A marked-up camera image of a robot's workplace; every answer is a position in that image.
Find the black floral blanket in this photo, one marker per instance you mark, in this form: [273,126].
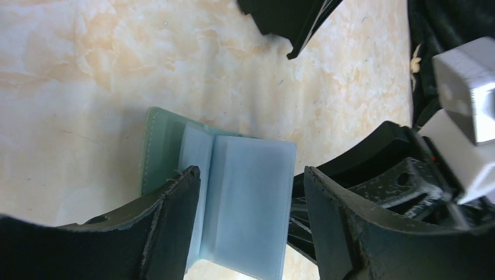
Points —
[435,27]

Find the green card holder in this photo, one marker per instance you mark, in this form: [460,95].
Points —
[245,192]

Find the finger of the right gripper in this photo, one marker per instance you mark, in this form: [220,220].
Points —
[299,230]

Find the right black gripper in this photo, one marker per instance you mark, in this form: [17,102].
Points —
[394,168]

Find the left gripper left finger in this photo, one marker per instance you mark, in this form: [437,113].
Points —
[148,238]

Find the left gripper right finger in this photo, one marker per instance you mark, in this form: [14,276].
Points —
[355,238]

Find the black plastic box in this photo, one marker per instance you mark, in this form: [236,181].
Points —
[295,20]

